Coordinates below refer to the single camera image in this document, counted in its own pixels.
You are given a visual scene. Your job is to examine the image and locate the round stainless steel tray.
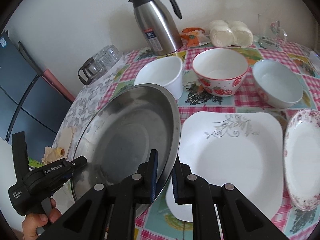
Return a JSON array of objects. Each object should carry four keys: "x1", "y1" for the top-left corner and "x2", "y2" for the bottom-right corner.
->
[{"x1": 71, "y1": 84, "x2": 181, "y2": 200}]

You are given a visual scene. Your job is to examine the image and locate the square white floral plate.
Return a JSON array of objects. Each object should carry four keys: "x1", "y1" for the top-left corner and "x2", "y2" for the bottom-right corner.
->
[{"x1": 178, "y1": 111, "x2": 284, "y2": 219}]

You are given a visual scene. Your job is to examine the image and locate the plain white bowl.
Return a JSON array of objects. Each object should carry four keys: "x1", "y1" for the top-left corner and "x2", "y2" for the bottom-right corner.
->
[{"x1": 134, "y1": 56, "x2": 183, "y2": 100}]

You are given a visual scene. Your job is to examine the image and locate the oval pink floral plate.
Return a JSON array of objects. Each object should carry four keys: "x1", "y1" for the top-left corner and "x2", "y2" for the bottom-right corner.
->
[{"x1": 283, "y1": 109, "x2": 319, "y2": 211}]

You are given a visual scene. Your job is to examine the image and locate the strawberry pattern bowl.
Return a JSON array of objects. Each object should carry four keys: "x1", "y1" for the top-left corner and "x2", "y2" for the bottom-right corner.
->
[{"x1": 192, "y1": 48, "x2": 249, "y2": 97}]

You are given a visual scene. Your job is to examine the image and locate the white bowl red print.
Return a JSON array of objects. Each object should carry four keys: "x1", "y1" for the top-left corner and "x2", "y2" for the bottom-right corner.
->
[{"x1": 252, "y1": 60, "x2": 303, "y2": 109}]

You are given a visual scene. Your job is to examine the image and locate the person's left hand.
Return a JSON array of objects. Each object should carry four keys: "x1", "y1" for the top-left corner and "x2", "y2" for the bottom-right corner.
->
[{"x1": 22, "y1": 198, "x2": 62, "y2": 240}]

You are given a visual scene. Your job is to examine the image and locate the crumpled paper napkin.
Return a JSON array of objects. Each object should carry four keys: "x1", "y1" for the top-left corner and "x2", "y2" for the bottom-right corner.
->
[{"x1": 42, "y1": 146, "x2": 66, "y2": 165}]

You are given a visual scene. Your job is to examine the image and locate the dark blue refrigerator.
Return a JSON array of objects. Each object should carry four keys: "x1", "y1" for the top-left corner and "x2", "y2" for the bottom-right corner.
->
[{"x1": 1, "y1": 32, "x2": 71, "y2": 146}]

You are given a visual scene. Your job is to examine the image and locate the upturned clear glass cups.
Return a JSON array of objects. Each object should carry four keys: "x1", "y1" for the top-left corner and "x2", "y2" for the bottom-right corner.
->
[{"x1": 93, "y1": 45, "x2": 123, "y2": 71}]

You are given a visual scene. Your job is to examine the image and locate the stainless steel thermos jug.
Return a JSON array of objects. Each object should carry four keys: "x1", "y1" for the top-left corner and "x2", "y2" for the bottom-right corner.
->
[{"x1": 129, "y1": 0, "x2": 183, "y2": 56}]

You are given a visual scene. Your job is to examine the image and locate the orange snack packet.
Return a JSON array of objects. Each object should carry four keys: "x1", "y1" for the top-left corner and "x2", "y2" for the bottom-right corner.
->
[{"x1": 180, "y1": 27, "x2": 210, "y2": 48}]

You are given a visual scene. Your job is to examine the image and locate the bag of white buns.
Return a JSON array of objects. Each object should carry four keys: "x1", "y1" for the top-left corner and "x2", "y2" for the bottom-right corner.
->
[{"x1": 208, "y1": 20, "x2": 254, "y2": 48}]

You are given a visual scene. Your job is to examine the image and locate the clear glass mug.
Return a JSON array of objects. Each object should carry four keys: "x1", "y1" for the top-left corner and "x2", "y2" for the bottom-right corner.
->
[{"x1": 258, "y1": 14, "x2": 287, "y2": 50}]

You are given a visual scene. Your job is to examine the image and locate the glass teapot black handle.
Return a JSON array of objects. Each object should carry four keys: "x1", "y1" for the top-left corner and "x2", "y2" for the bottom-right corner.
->
[{"x1": 77, "y1": 57, "x2": 103, "y2": 86}]

